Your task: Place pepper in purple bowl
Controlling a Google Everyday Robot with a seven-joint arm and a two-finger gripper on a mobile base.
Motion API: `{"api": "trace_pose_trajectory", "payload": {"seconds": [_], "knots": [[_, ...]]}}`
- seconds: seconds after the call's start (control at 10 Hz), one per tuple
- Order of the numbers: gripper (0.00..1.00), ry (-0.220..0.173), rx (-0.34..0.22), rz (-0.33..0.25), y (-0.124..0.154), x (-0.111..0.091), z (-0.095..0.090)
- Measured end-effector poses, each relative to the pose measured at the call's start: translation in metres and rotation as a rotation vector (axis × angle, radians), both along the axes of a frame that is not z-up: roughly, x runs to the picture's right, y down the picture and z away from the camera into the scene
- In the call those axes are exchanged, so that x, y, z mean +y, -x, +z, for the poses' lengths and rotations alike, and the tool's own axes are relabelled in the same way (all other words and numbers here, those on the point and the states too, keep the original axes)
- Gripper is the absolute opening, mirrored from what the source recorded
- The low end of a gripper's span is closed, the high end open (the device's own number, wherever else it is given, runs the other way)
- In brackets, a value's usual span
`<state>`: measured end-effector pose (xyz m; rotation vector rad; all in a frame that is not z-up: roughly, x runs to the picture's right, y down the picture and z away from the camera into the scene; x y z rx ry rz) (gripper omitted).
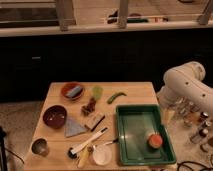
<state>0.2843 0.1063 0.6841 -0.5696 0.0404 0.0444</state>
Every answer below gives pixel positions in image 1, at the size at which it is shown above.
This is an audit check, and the orange bowl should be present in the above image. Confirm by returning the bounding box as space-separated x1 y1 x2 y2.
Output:
61 82 84 101

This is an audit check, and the white round dish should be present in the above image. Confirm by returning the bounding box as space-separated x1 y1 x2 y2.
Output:
92 145 112 166

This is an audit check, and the orange round toy food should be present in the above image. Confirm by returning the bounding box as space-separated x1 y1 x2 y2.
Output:
148 134 163 149

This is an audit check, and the small metal cup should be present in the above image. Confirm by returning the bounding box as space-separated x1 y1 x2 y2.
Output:
31 138 49 157

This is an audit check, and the beige block with black stripe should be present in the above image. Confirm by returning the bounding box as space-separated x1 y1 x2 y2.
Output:
85 113 105 132

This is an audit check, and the grey triangular cloth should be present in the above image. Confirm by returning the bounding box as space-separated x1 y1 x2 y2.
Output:
65 117 87 137

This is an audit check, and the dark purple bowl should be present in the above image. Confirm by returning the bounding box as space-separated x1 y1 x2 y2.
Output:
43 105 67 129

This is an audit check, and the yellow banana toy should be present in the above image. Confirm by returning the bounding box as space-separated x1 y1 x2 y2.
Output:
77 147 90 169

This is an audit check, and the green plastic tray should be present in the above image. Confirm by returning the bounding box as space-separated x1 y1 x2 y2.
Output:
116 104 176 166

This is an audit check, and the grey sponge in bowl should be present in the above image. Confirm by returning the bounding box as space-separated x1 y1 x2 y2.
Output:
66 86 82 98

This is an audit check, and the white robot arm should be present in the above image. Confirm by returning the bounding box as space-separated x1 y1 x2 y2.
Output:
157 61 213 116

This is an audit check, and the brown pinecone toy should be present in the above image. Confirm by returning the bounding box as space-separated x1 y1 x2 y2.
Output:
81 97 96 116

